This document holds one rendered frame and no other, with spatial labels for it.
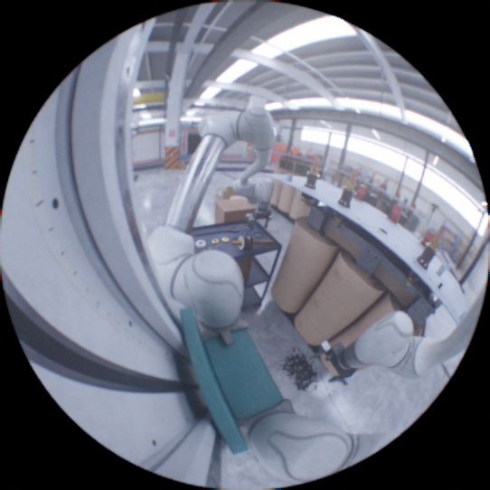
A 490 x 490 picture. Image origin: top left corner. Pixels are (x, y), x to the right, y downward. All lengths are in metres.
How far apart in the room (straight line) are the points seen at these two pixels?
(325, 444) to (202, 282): 0.41
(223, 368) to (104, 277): 0.44
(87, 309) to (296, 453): 0.33
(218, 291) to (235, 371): 0.29
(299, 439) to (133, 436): 0.24
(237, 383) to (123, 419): 0.41
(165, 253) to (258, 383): 0.48
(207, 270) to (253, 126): 0.51
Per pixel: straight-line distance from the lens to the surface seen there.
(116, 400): 0.17
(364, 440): 0.47
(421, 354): 0.49
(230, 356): 0.54
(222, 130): 0.62
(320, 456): 0.34
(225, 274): 0.34
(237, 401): 0.53
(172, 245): 0.45
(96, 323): 0.16
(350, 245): 1.06
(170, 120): 10.45
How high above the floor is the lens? 1.54
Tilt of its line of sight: 37 degrees down
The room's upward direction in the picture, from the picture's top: 8 degrees clockwise
